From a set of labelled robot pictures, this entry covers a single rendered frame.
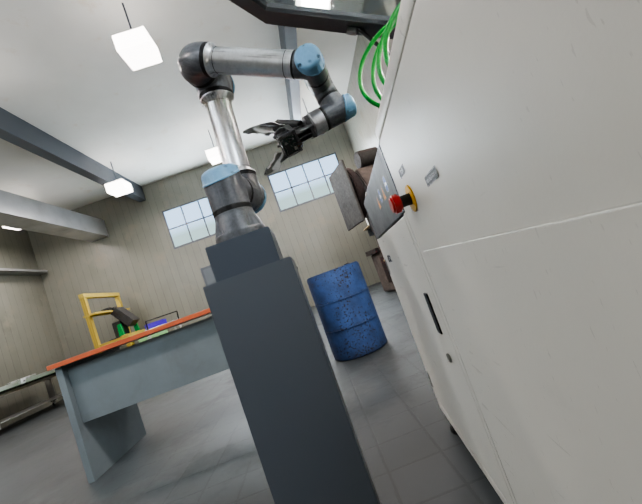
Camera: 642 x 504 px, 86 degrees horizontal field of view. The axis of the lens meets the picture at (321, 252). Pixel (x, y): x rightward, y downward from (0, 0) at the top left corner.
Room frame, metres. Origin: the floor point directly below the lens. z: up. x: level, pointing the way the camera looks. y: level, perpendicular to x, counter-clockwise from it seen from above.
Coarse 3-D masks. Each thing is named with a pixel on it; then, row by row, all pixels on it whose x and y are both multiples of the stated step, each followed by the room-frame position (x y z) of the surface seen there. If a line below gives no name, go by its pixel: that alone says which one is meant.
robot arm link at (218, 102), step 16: (224, 80) 1.11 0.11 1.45; (208, 96) 1.09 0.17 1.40; (224, 96) 1.11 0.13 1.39; (208, 112) 1.12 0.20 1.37; (224, 112) 1.10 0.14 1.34; (224, 128) 1.10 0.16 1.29; (224, 144) 1.10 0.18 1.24; (240, 144) 1.12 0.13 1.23; (224, 160) 1.11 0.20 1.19; (240, 160) 1.11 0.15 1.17; (256, 176) 1.14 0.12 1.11; (256, 192) 1.10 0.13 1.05; (256, 208) 1.14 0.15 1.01
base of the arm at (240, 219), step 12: (240, 204) 0.97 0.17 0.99; (216, 216) 0.97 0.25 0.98; (228, 216) 0.95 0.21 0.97; (240, 216) 0.95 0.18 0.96; (252, 216) 0.98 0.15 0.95; (216, 228) 0.97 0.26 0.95; (228, 228) 0.94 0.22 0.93; (240, 228) 0.94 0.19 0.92; (252, 228) 0.95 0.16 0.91; (216, 240) 0.97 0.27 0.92
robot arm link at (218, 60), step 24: (192, 48) 0.96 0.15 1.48; (216, 48) 0.96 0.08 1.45; (240, 48) 0.95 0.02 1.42; (264, 48) 0.95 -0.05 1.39; (312, 48) 0.89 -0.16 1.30; (192, 72) 1.00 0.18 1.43; (216, 72) 1.00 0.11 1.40; (240, 72) 0.98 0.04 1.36; (264, 72) 0.96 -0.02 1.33; (288, 72) 0.94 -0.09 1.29; (312, 72) 0.92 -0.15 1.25
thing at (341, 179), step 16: (368, 160) 6.33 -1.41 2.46; (336, 176) 6.47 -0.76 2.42; (352, 176) 6.02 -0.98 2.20; (368, 176) 6.21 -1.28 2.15; (336, 192) 6.75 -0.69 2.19; (352, 192) 6.04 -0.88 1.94; (352, 208) 6.29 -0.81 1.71; (352, 224) 6.55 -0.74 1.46; (384, 272) 6.68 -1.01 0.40; (384, 288) 6.95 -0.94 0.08
